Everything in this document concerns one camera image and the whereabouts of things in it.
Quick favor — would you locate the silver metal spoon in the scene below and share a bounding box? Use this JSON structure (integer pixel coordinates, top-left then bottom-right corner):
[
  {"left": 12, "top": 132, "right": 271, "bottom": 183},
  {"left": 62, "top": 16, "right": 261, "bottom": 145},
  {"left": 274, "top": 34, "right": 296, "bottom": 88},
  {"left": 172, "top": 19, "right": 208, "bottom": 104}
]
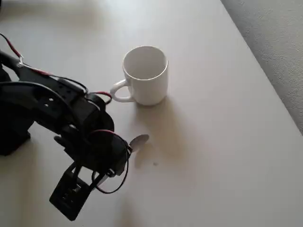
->
[{"left": 95, "top": 134, "right": 150, "bottom": 190}]

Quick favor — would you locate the white ceramic mug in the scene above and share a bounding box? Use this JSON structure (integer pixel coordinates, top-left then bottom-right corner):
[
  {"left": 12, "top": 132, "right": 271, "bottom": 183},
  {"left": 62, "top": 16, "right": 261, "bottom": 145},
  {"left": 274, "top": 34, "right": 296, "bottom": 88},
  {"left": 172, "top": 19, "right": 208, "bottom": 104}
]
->
[{"left": 110, "top": 45, "right": 169, "bottom": 106}]

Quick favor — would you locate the red black gripper wire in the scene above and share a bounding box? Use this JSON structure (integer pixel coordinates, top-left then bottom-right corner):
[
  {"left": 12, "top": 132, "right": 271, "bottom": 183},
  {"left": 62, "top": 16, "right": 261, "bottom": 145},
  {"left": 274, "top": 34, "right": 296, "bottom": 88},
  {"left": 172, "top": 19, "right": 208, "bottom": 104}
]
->
[{"left": 87, "top": 129, "right": 134, "bottom": 195}]

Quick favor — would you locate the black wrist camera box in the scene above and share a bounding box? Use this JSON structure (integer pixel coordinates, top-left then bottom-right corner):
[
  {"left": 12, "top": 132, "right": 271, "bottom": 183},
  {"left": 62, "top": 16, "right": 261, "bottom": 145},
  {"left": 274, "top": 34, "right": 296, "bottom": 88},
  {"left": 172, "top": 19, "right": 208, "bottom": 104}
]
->
[{"left": 49, "top": 162, "right": 96, "bottom": 222}]

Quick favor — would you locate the red black arm wire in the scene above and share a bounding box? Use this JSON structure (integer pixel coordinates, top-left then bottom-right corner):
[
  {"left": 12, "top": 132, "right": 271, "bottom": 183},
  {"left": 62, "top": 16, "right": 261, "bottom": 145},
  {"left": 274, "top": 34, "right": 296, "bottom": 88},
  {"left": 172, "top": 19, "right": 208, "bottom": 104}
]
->
[{"left": 0, "top": 33, "right": 113, "bottom": 105}]

